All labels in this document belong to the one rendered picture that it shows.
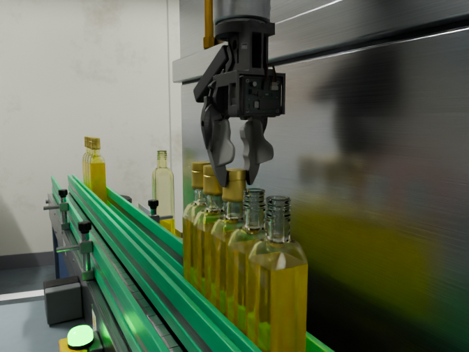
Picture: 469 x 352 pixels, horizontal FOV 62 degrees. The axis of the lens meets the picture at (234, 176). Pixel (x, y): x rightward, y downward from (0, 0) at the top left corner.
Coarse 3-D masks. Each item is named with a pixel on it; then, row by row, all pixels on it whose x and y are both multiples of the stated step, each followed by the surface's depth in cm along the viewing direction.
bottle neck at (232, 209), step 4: (228, 204) 56; (232, 204) 55; (236, 204) 55; (240, 204) 56; (228, 208) 56; (232, 208) 56; (236, 208) 56; (240, 208) 56; (228, 212) 56; (232, 212) 56; (236, 212) 56; (240, 212) 56; (224, 216) 57; (228, 216) 56; (232, 216) 56; (236, 216) 56; (240, 216) 56
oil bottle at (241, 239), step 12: (240, 228) 52; (252, 228) 51; (264, 228) 51; (228, 240) 53; (240, 240) 50; (252, 240) 49; (228, 252) 53; (240, 252) 50; (228, 264) 53; (240, 264) 50; (228, 276) 53; (240, 276) 50; (228, 288) 54; (240, 288) 51; (228, 300) 54; (240, 300) 51; (228, 312) 54; (240, 312) 51; (240, 324) 51
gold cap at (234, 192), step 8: (232, 168) 57; (240, 168) 57; (232, 176) 55; (240, 176) 55; (232, 184) 55; (240, 184) 55; (224, 192) 56; (232, 192) 55; (240, 192) 55; (224, 200) 56; (232, 200) 55; (240, 200) 55
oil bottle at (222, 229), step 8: (216, 224) 57; (224, 224) 55; (232, 224) 55; (240, 224) 55; (216, 232) 56; (224, 232) 55; (216, 240) 56; (224, 240) 54; (216, 248) 57; (224, 248) 54; (216, 256) 57; (224, 256) 55; (216, 264) 57; (224, 264) 55; (216, 272) 57; (224, 272) 55; (216, 280) 57; (224, 280) 55; (216, 288) 58; (224, 288) 55; (216, 296) 58; (224, 296) 56; (216, 304) 58; (224, 304) 56; (224, 312) 56
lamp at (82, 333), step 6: (72, 330) 72; (78, 330) 71; (84, 330) 72; (90, 330) 72; (72, 336) 70; (78, 336) 70; (84, 336) 71; (90, 336) 72; (72, 342) 70; (78, 342) 70; (84, 342) 71; (90, 342) 72; (72, 348) 70; (78, 348) 70; (84, 348) 71
